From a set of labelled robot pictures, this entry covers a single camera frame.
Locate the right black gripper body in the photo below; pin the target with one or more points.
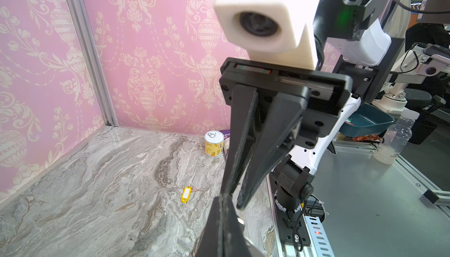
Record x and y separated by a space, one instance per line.
326 94

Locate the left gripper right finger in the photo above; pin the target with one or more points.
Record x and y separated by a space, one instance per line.
233 243

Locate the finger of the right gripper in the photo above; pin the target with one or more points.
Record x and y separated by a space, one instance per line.
244 103
284 115

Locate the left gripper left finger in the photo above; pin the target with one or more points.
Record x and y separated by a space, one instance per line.
210 241

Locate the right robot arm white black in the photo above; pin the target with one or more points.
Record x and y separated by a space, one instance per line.
354 28

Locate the purple snack packet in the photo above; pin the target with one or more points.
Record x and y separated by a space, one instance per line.
226 142

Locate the yellow cup white lid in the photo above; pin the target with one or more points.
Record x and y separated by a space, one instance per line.
214 141

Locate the teal plastic bin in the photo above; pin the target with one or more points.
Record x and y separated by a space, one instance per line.
366 120

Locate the yellow key tag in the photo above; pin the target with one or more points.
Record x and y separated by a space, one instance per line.
186 194

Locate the clear plastic bottle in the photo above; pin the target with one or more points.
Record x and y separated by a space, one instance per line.
396 137

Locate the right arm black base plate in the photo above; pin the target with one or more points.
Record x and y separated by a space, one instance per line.
287 210

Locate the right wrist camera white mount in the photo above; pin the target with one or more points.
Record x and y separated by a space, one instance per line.
271 31

